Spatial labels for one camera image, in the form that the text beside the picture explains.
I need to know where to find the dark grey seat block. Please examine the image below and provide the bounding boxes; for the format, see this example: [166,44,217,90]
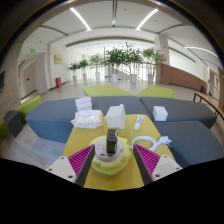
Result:
[3,109,24,138]

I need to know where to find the black charger block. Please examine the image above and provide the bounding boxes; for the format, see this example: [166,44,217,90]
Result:
[106,128,119,155]

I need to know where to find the green sofa seat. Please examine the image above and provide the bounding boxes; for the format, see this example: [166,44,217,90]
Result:
[82,83,134,98]
[135,84,175,100]

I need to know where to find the round yellow power strip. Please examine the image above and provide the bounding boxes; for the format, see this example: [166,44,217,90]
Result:
[88,134,133,177]

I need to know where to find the long grey sofa seat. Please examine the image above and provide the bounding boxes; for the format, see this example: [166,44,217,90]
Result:
[25,95,149,144]

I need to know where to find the small white cube box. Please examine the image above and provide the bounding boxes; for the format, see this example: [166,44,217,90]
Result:
[152,105,169,122]

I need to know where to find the ceiling strip lights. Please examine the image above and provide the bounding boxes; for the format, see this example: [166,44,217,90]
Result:
[69,7,219,59]

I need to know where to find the green bench seat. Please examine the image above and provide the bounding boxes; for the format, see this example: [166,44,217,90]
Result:
[0,94,42,138]

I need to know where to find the white tissue box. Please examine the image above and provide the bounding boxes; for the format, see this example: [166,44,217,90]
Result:
[105,103,127,130]

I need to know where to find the wooden shelf unit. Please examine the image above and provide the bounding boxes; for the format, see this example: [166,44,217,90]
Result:
[217,66,224,111]

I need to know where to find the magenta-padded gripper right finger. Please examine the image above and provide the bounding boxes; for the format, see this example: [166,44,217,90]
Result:
[132,143,184,186]

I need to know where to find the white wipes packet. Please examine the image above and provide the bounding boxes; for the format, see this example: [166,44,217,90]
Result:
[70,109,105,130]

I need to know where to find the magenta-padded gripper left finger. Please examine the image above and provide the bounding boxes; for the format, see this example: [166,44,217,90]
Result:
[45,144,96,188]

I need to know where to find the wooden bench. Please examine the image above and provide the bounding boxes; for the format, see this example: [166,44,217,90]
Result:
[192,91,224,122]

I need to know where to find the white power cable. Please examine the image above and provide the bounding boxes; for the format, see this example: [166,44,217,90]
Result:
[130,134,173,153]

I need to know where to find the potted plants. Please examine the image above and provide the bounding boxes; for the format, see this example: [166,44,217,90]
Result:
[67,41,166,84]

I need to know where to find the framed wall picture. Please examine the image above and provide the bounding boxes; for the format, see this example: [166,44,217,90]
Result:
[53,54,63,65]

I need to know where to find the white tube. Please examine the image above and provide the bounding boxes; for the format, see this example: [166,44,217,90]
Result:
[133,114,145,131]

